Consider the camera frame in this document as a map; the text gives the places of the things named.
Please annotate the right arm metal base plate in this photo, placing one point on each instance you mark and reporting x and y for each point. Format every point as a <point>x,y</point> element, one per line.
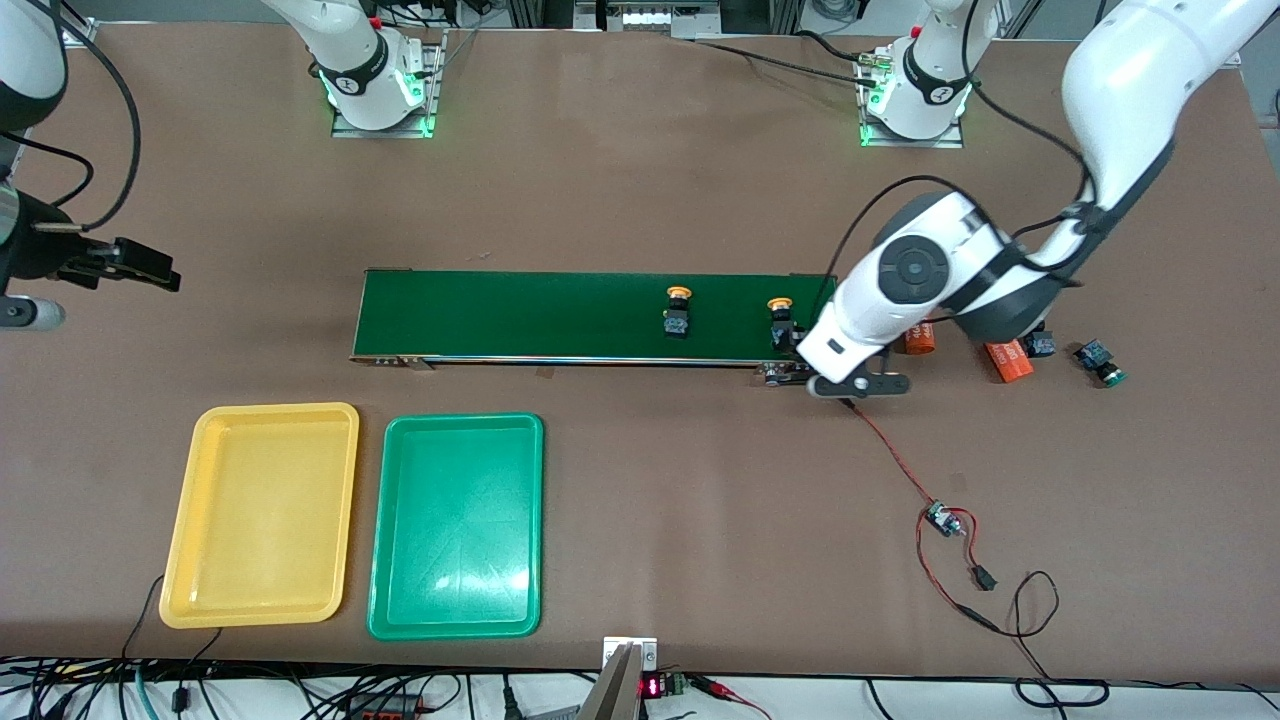
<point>432,100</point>

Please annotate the small speed controller board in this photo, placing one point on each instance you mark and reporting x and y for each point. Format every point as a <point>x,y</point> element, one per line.
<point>940,520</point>

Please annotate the red power lead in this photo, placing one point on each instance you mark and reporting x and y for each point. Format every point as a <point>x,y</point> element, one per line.
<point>919,550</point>

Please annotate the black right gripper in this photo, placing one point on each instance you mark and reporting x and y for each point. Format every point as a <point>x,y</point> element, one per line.
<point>40,254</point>

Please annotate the yellow plastic tray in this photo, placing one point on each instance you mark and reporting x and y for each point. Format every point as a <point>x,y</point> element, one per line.
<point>260,520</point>

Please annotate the red LED display module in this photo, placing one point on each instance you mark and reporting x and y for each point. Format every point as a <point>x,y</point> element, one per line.
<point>652,687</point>

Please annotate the green push button switch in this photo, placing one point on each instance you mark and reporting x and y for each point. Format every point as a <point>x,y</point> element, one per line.
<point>1092,354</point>
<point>1042,346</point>

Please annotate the white aluminium extrusion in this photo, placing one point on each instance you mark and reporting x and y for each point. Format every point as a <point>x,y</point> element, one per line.
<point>85,35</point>

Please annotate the aluminium frame structure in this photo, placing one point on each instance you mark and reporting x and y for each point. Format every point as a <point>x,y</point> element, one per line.
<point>590,15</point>

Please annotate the yellow push button switch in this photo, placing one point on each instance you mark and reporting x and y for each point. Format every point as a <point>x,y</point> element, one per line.
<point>678,322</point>
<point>782,330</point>

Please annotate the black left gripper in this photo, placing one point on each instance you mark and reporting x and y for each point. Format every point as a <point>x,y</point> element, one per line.
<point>895,346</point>

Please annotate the black plug with red lead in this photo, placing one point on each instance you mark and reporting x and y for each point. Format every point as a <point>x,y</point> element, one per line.
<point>985,578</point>

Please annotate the green plastic tray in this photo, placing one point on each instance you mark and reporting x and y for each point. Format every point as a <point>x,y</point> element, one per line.
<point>455,530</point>

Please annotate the orange power strip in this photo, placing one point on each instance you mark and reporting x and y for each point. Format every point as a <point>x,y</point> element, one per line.
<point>385,712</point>

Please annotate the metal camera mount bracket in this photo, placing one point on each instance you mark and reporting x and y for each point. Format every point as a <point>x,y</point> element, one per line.
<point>615,690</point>

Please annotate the green conveyor belt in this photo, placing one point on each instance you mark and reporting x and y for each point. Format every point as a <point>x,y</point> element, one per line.
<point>520,315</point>

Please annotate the white LED light bar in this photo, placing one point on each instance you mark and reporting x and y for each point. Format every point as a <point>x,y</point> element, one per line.
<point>645,20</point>

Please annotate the red clip lead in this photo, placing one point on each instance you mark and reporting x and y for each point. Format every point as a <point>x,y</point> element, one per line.
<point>715,687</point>

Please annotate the orange cylinder printed 4680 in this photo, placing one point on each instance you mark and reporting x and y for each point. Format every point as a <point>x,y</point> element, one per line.
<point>922,342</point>
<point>1010,362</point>

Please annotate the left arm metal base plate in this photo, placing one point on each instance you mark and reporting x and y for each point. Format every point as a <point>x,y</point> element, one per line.
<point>950,140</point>

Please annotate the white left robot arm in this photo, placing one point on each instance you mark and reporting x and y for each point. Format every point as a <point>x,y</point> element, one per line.
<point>1130,80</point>

